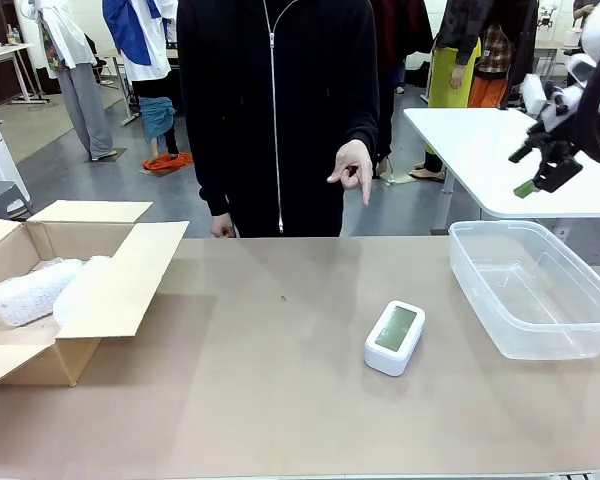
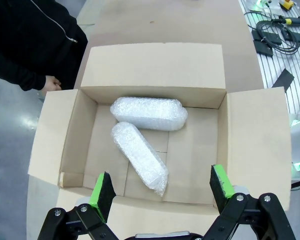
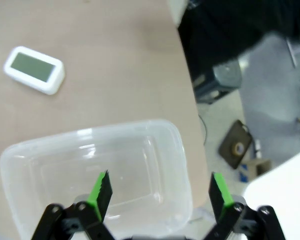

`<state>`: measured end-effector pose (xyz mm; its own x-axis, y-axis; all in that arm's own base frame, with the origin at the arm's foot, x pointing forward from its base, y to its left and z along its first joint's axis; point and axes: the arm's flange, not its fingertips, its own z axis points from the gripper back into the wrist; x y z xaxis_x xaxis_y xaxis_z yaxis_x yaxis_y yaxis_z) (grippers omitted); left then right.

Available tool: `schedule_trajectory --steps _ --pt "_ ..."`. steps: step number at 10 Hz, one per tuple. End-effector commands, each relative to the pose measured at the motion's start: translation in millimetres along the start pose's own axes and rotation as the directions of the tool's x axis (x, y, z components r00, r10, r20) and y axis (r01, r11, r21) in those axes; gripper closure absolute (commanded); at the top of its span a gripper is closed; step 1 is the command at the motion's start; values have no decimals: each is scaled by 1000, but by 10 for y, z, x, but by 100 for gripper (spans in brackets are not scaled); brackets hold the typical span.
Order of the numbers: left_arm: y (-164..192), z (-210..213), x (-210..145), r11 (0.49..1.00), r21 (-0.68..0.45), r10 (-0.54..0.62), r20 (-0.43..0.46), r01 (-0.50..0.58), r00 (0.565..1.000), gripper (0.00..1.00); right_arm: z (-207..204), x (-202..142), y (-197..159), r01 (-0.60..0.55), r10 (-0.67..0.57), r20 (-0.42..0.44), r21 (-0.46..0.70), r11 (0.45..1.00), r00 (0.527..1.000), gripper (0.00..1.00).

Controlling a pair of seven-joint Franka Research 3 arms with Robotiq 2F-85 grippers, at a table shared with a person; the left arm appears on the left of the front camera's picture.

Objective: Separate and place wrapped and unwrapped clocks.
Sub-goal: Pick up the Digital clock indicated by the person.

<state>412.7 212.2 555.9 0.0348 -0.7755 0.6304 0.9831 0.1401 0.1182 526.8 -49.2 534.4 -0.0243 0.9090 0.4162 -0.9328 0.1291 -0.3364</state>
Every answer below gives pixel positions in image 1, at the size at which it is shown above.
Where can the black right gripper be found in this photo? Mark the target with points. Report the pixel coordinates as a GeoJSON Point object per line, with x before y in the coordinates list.
{"type": "Point", "coordinates": [557, 140]}

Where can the bubble-wrapped clock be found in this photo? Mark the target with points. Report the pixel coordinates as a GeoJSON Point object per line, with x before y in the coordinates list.
{"type": "Point", "coordinates": [25, 295]}

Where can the black sleeved right forearm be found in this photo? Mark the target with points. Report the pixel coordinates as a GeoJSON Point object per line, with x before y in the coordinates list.
{"type": "Point", "coordinates": [215, 190]}

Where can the black sleeved left forearm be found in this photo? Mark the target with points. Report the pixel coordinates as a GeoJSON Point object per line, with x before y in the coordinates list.
{"type": "Point", "coordinates": [367, 120]}

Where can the person's left hand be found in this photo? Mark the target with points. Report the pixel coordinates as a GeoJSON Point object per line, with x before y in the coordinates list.
{"type": "Point", "coordinates": [352, 165]}

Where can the person's right hand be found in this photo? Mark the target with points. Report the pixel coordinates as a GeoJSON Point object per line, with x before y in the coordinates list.
{"type": "Point", "coordinates": [223, 227]}

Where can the figure in orange trousers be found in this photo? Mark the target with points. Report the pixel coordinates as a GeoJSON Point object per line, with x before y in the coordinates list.
{"type": "Point", "coordinates": [487, 92]}

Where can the white background workstation desk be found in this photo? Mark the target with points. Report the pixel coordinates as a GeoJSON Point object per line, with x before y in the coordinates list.
{"type": "Point", "coordinates": [550, 47]}

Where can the figure in yellow apron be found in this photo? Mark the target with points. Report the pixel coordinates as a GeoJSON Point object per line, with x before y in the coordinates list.
{"type": "Point", "coordinates": [455, 65]}

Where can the clear plastic container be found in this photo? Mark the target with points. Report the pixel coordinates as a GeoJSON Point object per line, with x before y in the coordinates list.
{"type": "Point", "coordinates": [530, 330]}

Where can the white digital clock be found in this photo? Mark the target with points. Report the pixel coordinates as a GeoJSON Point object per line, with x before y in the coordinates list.
{"type": "Point", "coordinates": [390, 360]}

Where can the person in black zip hoodie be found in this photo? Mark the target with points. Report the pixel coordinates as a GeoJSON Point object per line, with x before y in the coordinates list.
{"type": "Point", "coordinates": [280, 100]}

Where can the orange cloth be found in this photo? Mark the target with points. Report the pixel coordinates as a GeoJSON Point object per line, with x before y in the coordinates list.
{"type": "Point", "coordinates": [167, 162]}

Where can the mannequin in blue white jacket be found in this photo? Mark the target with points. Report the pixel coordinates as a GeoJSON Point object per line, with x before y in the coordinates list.
{"type": "Point", "coordinates": [145, 45]}

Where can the open cardboard box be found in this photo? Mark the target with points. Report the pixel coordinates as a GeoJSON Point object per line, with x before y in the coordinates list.
{"type": "Point", "coordinates": [120, 300]}

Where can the mannequin white shirt grey trousers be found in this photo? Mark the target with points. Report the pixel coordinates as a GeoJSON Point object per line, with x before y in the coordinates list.
{"type": "Point", "coordinates": [82, 100]}

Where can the grey plastic stool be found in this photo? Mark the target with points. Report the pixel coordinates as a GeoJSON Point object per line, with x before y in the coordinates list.
{"type": "Point", "coordinates": [0, 197]}

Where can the light background desk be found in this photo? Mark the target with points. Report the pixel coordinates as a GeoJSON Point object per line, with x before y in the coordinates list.
{"type": "Point", "coordinates": [5, 52]}

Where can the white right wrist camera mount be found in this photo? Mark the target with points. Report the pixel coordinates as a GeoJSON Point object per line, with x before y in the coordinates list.
{"type": "Point", "coordinates": [531, 92]}

